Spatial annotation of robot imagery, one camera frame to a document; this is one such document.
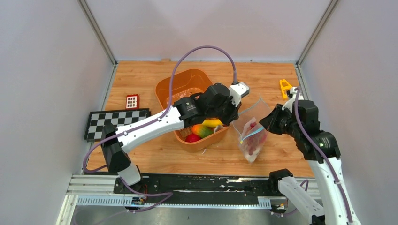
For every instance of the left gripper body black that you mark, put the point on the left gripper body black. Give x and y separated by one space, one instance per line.
225 113

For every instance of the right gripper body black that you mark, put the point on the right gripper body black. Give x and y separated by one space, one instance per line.
279 121

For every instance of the yellow toy banana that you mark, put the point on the yellow toy banana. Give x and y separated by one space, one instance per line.
212 123

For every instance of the red toy apple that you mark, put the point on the red toy apple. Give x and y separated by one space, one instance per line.
256 141

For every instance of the purple toy grapes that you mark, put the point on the purple toy grapes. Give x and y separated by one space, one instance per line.
251 130

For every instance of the clear zip top bag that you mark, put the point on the clear zip top bag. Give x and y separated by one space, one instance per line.
254 113

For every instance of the red toy tomato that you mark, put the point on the red toy tomato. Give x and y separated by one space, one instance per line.
192 138

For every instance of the white toy mushroom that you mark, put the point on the white toy mushroom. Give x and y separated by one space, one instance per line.
218 128
251 156

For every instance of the orange plastic basket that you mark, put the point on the orange plastic basket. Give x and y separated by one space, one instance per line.
186 84

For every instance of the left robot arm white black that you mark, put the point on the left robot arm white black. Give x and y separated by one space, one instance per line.
117 142

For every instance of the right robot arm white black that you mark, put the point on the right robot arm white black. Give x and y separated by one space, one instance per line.
299 119

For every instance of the orange green toy mango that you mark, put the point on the orange green toy mango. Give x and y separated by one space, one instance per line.
201 130

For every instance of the yellow triangular plastic stand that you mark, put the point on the yellow triangular plastic stand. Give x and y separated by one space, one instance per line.
284 87

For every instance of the red white grid block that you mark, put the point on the red white grid block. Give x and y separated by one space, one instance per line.
132 101

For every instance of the black white checkerboard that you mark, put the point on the black white checkerboard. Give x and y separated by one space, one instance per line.
97 120

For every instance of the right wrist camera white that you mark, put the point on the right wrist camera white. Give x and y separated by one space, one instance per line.
292 93

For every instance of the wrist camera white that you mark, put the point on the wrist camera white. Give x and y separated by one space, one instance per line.
292 93
238 91

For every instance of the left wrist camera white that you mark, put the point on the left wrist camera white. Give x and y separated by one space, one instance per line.
238 91

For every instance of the black mounting base plate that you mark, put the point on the black mounting base plate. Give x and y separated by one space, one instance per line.
207 190

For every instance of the right aluminium frame post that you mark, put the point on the right aluminium frame post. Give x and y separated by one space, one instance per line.
316 32

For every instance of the aluminium frame post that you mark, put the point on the aluminium frame post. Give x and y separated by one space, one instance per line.
97 31
316 32

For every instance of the left aluminium frame post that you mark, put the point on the left aluminium frame post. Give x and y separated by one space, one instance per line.
97 31

